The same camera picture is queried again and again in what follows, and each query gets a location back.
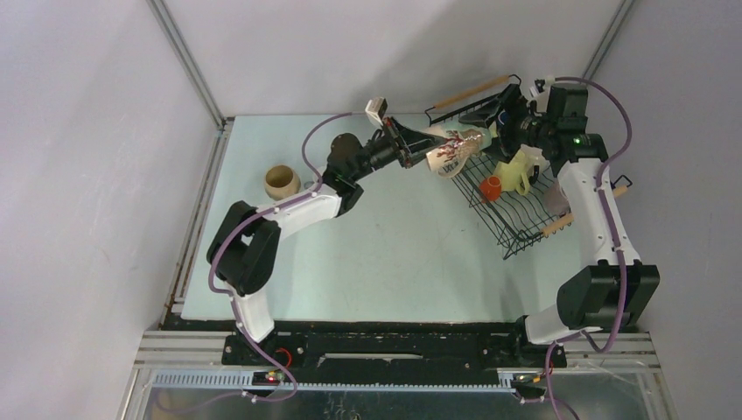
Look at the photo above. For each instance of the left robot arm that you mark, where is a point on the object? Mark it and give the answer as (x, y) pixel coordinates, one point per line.
(243, 253)

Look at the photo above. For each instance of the beige ceramic cup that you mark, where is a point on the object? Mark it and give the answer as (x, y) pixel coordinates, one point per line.
(281, 182)

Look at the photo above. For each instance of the yellow mug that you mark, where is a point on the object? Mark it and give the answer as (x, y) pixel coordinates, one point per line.
(515, 174)

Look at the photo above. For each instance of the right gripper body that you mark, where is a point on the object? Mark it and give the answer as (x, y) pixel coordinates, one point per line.
(521, 128)

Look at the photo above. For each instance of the orange small cup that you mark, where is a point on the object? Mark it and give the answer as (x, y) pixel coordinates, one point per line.
(490, 189)

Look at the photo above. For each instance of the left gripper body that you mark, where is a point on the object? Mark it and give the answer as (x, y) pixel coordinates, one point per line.
(385, 150)

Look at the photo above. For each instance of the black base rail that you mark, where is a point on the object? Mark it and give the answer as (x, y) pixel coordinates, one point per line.
(394, 354)

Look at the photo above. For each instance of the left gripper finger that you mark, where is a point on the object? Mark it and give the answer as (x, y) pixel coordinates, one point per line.
(409, 135)
(412, 157)

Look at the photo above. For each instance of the lilac mug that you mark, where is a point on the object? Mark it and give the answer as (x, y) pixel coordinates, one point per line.
(555, 200)

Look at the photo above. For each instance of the black wire dish rack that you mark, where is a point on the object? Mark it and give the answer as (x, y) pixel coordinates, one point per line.
(579, 161)

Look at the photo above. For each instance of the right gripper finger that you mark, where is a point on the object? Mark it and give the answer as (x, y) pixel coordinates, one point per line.
(484, 118)
(508, 100)

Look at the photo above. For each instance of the floral patterned mug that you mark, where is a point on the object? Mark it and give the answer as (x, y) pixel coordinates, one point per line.
(461, 142)

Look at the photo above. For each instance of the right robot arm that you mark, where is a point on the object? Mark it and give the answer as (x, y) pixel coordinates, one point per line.
(613, 286)

